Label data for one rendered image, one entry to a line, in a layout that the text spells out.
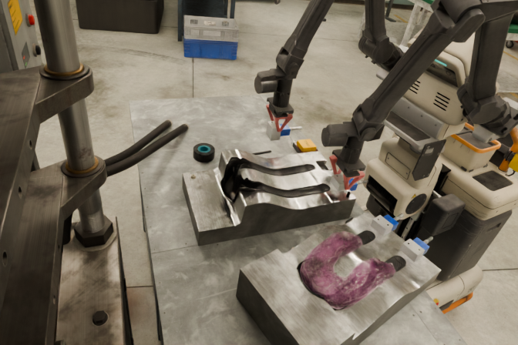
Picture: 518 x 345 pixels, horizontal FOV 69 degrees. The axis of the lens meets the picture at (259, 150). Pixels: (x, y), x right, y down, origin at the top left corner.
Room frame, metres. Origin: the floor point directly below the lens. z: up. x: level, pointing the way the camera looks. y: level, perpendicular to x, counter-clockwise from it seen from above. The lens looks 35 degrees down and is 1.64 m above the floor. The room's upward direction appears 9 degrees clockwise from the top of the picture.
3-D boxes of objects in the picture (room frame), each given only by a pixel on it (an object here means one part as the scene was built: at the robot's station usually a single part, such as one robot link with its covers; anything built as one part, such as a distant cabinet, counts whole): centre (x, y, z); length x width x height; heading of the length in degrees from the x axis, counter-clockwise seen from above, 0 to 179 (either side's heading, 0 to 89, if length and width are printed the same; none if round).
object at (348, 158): (0.96, -0.28, 1.02); 0.10 x 0.07 x 0.07; 24
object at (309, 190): (0.92, -0.06, 0.92); 0.35 x 0.16 x 0.09; 114
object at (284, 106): (1.18, -0.05, 1.06); 0.10 x 0.07 x 0.07; 25
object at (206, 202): (0.92, -0.05, 0.87); 0.50 x 0.26 x 0.14; 114
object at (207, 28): (4.25, 0.75, 0.28); 0.61 x 0.41 x 0.15; 103
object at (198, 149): (1.13, 0.20, 0.82); 0.08 x 0.08 x 0.04
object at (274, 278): (0.63, -0.27, 0.86); 0.50 x 0.26 x 0.11; 132
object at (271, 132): (1.19, -0.09, 0.93); 0.13 x 0.05 x 0.05; 114
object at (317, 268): (0.64, -0.27, 0.90); 0.26 x 0.18 x 0.08; 132
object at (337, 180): (0.98, -0.32, 0.89); 0.13 x 0.05 x 0.05; 114
